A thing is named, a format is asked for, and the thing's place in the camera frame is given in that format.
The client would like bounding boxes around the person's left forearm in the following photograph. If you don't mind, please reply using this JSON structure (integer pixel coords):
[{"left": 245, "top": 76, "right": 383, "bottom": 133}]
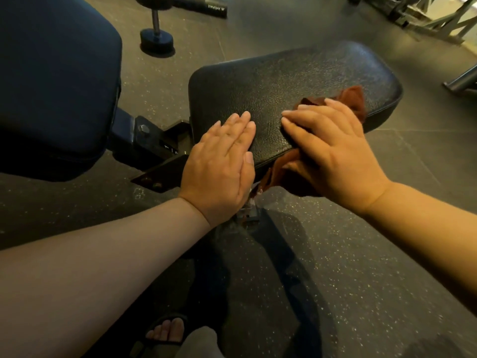
[{"left": 0, "top": 197, "right": 213, "bottom": 358}]

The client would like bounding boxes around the black dumbbell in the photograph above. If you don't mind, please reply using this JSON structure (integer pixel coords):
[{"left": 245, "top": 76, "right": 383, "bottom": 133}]
[{"left": 134, "top": 0, "right": 176, "bottom": 57}]

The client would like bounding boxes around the dark blue bench backrest pad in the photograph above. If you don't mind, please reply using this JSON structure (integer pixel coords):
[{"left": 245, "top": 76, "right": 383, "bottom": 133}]
[{"left": 0, "top": 0, "right": 123, "bottom": 182}]

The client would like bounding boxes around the person's left hand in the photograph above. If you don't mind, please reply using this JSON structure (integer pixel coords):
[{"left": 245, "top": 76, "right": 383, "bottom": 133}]
[{"left": 178, "top": 111, "right": 257, "bottom": 228}]

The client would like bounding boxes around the black sandal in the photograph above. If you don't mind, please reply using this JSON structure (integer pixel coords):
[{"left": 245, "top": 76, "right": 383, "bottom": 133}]
[{"left": 129, "top": 313, "right": 189, "bottom": 358}]

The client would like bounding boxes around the black bench seat pad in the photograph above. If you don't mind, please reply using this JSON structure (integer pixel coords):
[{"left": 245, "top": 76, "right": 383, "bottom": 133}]
[{"left": 188, "top": 40, "right": 404, "bottom": 173}]

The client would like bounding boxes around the grey trouser leg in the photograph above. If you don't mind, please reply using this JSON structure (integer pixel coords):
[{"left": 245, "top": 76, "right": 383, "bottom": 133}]
[{"left": 174, "top": 326, "right": 226, "bottom": 358}]

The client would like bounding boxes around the grey metal bar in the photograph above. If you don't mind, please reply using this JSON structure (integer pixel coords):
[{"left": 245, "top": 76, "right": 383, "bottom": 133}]
[{"left": 442, "top": 65, "right": 477, "bottom": 96}]

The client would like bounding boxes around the brown cleaning cloth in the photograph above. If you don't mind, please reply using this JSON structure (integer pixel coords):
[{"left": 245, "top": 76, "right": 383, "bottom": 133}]
[{"left": 260, "top": 85, "right": 368, "bottom": 198}]

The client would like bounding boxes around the grey metal rack frame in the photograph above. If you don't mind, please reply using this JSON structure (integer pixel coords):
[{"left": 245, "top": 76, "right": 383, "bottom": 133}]
[{"left": 348, "top": 0, "right": 477, "bottom": 46}]

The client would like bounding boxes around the black metal bench frame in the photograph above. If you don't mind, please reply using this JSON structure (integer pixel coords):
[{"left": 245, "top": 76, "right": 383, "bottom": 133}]
[{"left": 109, "top": 107, "right": 262, "bottom": 225}]

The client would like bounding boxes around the person's foot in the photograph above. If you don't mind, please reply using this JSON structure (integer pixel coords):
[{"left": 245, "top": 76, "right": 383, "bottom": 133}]
[{"left": 145, "top": 318, "right": 186, "bottom": 343}]

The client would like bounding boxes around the person's right forearm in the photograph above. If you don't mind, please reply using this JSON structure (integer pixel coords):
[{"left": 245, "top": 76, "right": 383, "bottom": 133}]
[{"left": 358, "top": 180, "right": 477, "bottom": 317}]

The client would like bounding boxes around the person's right hand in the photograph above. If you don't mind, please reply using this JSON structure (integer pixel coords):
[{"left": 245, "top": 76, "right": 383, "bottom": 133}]
[{"left": 280, "top": 97, "right": 392, "bottom": 217}]

